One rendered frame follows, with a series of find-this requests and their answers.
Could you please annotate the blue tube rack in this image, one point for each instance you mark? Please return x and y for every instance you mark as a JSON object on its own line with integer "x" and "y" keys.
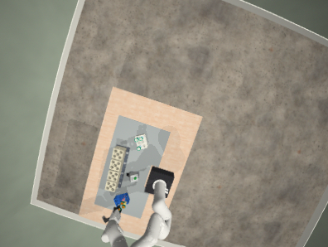
{"x": 117, "y": 200}

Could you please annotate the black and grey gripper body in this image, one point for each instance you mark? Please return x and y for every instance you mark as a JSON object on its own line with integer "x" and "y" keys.
{"x": 115, "y": 216}

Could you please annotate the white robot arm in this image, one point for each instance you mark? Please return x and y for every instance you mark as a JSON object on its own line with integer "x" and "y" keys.
{"x": 158, "y": 226}

